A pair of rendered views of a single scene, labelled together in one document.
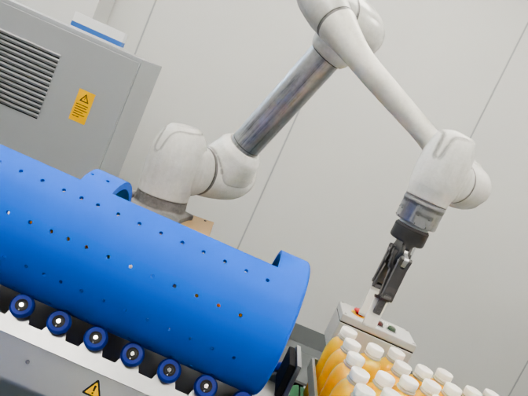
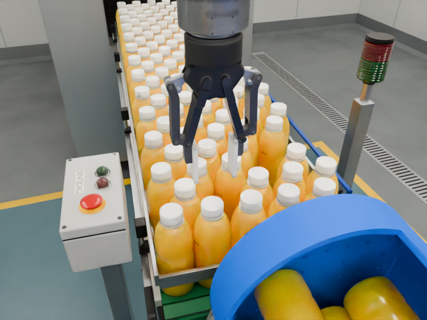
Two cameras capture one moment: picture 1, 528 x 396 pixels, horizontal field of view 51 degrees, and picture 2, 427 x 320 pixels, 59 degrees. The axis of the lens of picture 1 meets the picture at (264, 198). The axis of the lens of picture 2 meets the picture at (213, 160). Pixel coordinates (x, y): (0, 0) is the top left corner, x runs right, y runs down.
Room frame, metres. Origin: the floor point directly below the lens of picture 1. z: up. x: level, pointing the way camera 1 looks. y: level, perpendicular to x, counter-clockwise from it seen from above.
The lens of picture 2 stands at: (1.28, 0.16, 1.53)
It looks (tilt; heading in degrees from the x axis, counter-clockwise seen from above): 35 degrees down; 256
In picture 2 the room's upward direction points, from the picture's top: straight up
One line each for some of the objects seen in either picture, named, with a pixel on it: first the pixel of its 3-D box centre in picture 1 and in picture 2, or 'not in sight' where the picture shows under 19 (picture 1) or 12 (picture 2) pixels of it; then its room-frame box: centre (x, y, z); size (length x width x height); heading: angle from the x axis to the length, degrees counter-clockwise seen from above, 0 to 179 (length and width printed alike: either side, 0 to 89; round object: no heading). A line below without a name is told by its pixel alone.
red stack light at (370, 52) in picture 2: not in sight; (377, 49); (0.71, -0.58, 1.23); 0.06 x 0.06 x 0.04
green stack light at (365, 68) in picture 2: not in sight; (372, 68); (0.71, -0.58, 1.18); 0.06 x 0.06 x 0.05
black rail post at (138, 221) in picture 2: not in sight; (142, 235); (1.29, -0.41, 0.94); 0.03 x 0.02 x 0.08; 91
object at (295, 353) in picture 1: (283, 379); not in sight; (1.07, -0.19, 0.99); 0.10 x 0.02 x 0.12; 1
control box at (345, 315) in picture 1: (368, 339); (97, 207); (1.36, -0.39, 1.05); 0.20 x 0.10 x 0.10; 91
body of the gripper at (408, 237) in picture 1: (404, 244); (213, 64); (1.16, -0.31, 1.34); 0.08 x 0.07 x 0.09; 1
